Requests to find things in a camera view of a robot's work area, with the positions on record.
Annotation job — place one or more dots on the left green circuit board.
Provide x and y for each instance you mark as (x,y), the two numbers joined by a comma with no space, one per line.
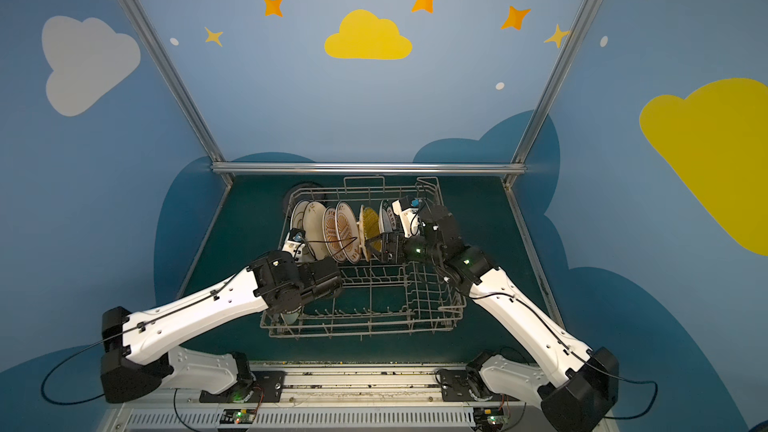
(238,416)

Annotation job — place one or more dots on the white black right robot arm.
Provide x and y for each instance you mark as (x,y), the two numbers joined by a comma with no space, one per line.
(574,385)

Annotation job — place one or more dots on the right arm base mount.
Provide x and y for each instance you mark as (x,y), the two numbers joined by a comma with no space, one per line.
(457,385)

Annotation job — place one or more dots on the orange woven plate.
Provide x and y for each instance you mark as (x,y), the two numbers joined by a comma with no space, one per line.
(361,231)

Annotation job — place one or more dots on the aluminium rail base frame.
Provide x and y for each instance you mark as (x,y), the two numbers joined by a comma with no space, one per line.
(331,397)

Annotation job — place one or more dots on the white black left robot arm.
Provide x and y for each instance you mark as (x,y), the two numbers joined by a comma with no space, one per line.
(143,351)

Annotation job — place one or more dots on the diagonal aluminium post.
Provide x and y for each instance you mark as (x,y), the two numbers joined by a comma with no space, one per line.
(583,20)
(151,40)

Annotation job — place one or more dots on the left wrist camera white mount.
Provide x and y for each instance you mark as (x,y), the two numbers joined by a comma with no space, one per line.
(296,246)

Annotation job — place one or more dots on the left diagonal aluminium post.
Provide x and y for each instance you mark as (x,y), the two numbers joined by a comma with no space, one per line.
(151,40)

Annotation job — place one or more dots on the grey wire dish rack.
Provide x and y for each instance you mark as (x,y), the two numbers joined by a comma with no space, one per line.
(378,298)

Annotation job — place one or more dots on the dark black plate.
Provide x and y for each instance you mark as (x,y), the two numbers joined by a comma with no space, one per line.
(304,191)

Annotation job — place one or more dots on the yellow woven plate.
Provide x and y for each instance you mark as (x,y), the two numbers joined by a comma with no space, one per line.
(371,222)

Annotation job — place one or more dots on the horizontal aluminium frame bar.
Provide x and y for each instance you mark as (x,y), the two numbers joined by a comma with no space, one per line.
(284,168)

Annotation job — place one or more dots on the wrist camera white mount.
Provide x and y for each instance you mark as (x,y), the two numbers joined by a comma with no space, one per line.
(407,210)
(296,246)

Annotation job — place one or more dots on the right green circuit board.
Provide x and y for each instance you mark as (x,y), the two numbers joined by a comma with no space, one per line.
(488,420)

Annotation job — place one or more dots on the white plate black emblem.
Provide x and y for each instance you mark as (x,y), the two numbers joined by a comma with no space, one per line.
(296,222)

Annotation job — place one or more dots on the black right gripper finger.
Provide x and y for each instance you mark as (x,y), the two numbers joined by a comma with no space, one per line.
(376,241)
(374,254)

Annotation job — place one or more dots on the right diagonal aluminium post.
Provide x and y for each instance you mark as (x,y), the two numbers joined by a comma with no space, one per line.
(583,20)

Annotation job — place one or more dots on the white plate green text rim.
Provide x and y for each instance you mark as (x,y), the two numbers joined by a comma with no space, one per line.
(388,220)

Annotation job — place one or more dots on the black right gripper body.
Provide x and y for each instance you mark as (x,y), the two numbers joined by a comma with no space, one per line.
(393,246)

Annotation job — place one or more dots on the pale green floral plate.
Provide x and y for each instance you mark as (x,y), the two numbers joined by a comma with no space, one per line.
(291,317)

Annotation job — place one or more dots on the green circuit board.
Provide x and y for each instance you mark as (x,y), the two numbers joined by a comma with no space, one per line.
(488,420)
(238,416)

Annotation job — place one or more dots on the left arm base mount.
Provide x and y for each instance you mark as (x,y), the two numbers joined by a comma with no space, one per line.
(267,387)

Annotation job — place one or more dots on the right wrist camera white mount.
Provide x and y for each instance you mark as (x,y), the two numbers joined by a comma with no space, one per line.
(407,210)

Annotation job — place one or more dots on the cream plate floral rim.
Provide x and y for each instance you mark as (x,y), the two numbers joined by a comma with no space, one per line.
(313,224)

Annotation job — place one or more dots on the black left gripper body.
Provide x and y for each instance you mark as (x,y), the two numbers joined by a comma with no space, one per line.
(327,279)

